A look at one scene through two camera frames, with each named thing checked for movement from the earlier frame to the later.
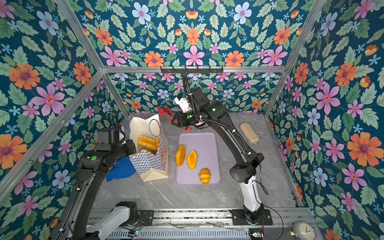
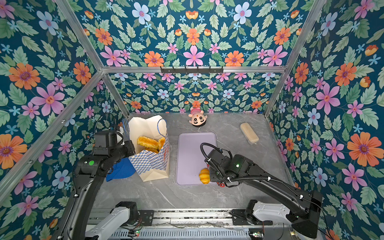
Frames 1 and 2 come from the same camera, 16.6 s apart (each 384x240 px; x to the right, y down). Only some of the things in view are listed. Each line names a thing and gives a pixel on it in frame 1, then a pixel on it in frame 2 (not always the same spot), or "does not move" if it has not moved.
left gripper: (131, 145) does not move
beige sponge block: (249, 132) does not move
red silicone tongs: (167, 110) → (222, 185)
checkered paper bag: (149, 166) does not move
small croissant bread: (205, 175) does not move
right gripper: (180, 119) → (212, 177)
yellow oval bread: (192, 159) → (162, 142)
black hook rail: (197, 70) does not move
